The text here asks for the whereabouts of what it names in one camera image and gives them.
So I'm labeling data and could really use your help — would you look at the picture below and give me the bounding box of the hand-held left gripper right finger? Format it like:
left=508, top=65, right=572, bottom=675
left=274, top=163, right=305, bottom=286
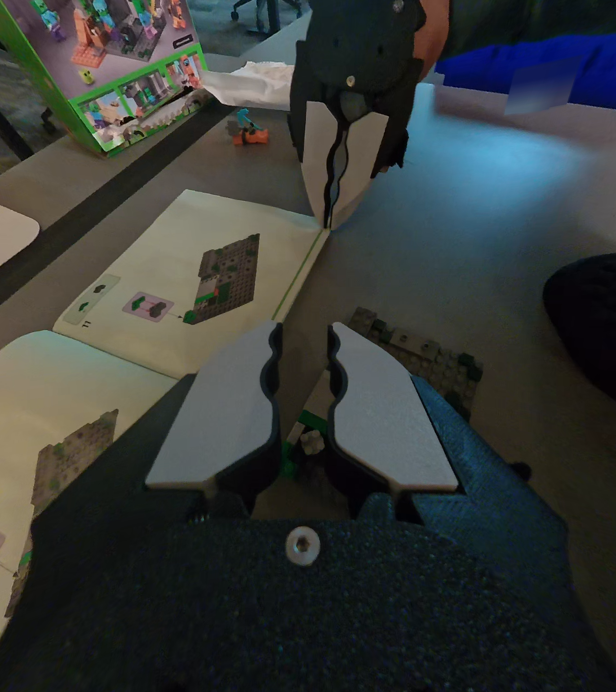
left=327, top=322, right=460, bottom=493

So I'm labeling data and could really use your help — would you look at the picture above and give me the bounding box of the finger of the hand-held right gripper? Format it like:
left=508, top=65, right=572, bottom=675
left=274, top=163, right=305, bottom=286
left=329, top=111, right=391, bottom=230
left=301, top=100, right=342, bottom=229

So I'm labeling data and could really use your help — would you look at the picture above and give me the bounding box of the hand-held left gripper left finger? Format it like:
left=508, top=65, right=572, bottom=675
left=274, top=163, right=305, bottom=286
left=145, top=320, right=285, bottom=493

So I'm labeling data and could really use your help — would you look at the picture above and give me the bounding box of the grey toy brick baseplate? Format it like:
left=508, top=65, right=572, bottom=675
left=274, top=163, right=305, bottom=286
left=280, top=307, right=485, bottom=482

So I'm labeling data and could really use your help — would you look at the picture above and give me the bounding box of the building instruction booklet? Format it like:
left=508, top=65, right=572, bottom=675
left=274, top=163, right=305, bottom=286
left=0, top=189, right=333, bottom=655

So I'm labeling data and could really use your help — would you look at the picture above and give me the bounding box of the person's right hand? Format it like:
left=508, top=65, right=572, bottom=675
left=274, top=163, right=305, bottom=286
left=414, top=0, right=452, bottom=61

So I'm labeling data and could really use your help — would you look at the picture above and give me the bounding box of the orange toy minifigure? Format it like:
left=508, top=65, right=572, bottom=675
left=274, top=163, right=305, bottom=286
left=226, top=108, right=271, bottom=148

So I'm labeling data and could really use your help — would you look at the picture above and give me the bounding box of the crumpled white paper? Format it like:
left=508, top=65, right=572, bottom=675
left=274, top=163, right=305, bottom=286
left=200, top=61, right=295, bottom=111

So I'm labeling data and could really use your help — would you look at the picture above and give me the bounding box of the blue storage bin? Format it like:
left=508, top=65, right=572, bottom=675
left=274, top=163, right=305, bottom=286
left=435, top=32, right=616, bottom=113

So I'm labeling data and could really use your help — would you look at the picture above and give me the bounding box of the toy brick set box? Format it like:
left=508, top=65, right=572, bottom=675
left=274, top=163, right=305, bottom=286
left=0, top=0, right=208, bottom=159

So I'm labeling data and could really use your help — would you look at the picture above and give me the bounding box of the black cloth bundle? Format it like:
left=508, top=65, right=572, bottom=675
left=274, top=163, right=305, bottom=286
left=543, top=251, right=616, bottom=413

